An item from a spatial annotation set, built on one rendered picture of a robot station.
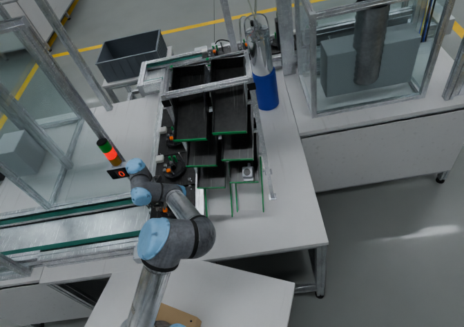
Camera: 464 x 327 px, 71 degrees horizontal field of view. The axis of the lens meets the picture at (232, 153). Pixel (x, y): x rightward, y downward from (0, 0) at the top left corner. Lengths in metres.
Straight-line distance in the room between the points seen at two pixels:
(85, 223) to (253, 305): 1.03
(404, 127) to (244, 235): 1.23
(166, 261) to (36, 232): 1.32
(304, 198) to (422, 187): 1.39
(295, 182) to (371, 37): 0.85
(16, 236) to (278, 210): 1.49
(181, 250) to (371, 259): 1.83
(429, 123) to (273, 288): 1.44
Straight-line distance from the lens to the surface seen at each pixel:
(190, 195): 1.78
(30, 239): 2.21
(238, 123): 1.23
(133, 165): 1.37
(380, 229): 2.71
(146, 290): 1.07
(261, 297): 1.59
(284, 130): 2.11
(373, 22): 1.87
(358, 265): 2.57
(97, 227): 1.99
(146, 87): 2.69
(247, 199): 1.61
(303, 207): 1.76
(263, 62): 2.02
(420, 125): 2.37
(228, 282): 1.64
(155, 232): 0.95
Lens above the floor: 2.37
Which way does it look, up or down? 48 degrees down
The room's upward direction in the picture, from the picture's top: 17 degrees counter-clockwise
